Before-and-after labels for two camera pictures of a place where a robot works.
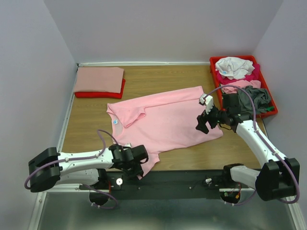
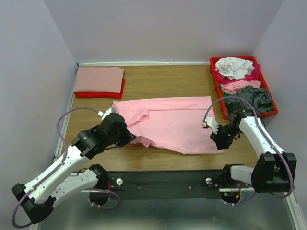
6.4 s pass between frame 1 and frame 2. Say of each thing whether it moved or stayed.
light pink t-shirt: moved
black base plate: stayed
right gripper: moved
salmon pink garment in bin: stayed
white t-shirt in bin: stayed
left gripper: moved
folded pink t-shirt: stayed
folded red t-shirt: stayed
